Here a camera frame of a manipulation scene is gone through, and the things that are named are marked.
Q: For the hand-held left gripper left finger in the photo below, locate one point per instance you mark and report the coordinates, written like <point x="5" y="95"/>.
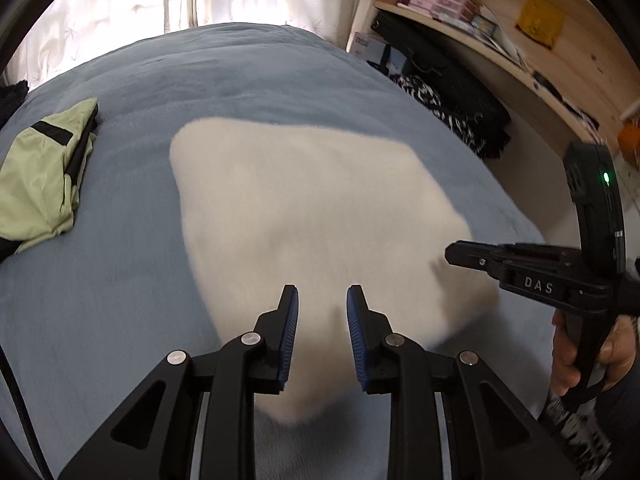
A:
<point x="290" y="340"/>

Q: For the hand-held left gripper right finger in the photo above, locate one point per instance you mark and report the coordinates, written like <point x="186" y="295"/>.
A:
<point x="354" y="340"/>

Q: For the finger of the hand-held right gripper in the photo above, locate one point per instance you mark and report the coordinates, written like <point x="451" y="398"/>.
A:
<point x="470" y="255"/>

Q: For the cream knitted cardigan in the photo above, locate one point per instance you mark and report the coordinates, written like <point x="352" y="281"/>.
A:
<point x="300" y="210"/>

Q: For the person's right hand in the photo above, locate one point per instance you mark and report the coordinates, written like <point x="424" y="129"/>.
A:
<point x="565" y="360"/>

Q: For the orange object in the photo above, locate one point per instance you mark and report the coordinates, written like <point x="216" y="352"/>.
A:
<point x="630" y="135"/>

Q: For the wooden shelf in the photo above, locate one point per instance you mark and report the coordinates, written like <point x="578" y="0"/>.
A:
<point x="575" y="60"/>

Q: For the black white zebra cloth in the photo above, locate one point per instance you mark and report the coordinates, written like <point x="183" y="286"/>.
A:
<point x="425" y="95"/>

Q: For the blue-grey bedspread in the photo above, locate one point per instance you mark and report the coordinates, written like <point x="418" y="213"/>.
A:
<point x="125" y="310"/>

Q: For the black bag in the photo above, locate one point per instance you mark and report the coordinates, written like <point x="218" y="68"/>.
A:
<point x="450" y="75"/>

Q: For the person's patterned clothing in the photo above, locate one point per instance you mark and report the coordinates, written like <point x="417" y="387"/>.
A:
<point x="575" y="430"/>

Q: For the yellow packet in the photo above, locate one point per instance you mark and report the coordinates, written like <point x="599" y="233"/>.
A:
<point x="540" y="22"/>

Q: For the stack of papers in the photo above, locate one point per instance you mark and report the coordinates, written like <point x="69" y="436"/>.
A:
<point x="495" y="30"/>

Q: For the stack of pink boxes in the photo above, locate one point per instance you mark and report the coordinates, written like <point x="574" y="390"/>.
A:
<point x="440" y="2"/>

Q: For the light green jacket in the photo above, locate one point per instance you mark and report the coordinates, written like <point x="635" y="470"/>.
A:
<point x="35" y="185"/>

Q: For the white sheer curtain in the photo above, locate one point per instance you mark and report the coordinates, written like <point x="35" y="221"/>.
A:
<point x="150" y="0"/>

